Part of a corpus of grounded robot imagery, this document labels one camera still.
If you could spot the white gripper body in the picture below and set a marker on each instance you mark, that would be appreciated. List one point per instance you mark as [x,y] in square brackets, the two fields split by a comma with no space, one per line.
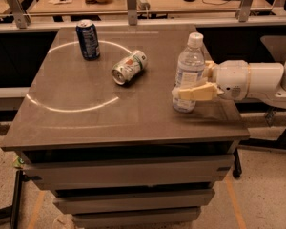
[232,78]

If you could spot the white power strip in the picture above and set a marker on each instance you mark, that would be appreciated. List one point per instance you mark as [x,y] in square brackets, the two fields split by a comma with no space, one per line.
[143,4]

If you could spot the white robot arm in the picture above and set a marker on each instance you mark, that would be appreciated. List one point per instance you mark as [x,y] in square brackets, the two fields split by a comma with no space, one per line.
[267,83]

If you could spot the blue soda can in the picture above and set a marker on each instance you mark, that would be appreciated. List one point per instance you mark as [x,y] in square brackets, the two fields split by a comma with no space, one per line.
[88,40]

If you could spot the clear blue-labelled plastic bottle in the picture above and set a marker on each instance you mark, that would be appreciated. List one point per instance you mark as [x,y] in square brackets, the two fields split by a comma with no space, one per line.
[191,62]

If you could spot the green white soda can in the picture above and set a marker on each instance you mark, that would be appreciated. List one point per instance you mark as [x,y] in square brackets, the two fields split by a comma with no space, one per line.
[126,69]

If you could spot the grey metal bracket right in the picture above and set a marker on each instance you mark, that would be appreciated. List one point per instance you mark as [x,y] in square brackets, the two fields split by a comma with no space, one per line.
[243,11]

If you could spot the grey metal bracket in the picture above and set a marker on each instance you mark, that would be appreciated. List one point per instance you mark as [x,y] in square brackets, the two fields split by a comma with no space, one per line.
[243,11]
[21,19]
[132,12]

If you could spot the grey metal bracket middle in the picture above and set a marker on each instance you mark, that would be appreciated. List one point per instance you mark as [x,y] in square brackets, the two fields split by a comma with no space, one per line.
[132,12]

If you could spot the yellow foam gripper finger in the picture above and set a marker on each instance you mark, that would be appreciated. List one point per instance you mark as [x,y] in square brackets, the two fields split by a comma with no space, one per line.
[209,67]
[205,92]

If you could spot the grey metal bracket left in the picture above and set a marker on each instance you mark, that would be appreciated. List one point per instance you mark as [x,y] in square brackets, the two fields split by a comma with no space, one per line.
[21,19]

